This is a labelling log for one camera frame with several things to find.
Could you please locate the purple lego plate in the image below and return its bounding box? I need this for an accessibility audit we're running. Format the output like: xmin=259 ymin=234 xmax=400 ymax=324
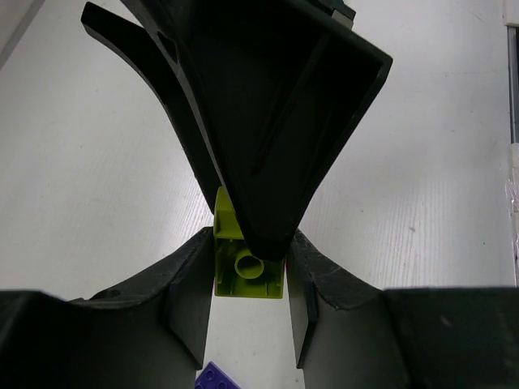
xmin=195 ymin=361 xmax=240 ymax=389

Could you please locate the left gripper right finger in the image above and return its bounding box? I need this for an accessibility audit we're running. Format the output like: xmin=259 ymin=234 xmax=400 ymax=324
xmin=287 ymin=233 xmax=518 ymax=388

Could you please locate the aluminium rail right side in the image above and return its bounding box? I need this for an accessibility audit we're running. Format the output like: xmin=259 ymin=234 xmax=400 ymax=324
xmin=503 ymin=0 xmax=518 ymax=143

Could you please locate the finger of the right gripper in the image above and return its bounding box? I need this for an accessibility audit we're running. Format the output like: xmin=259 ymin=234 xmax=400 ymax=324
xmin=81 ymin=2 xmax=221 ymax=210
xmin=126 ymin=1 xmax=392 ymax=261

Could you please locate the lime green lego with swirl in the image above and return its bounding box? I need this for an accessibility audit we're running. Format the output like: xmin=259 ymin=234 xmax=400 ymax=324
xmin=213 ymin=186 xmax=285 ymax=299

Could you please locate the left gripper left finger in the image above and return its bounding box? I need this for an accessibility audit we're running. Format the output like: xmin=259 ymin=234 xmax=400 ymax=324
xmin=1 ymin=227 xmax=214 ymax=388

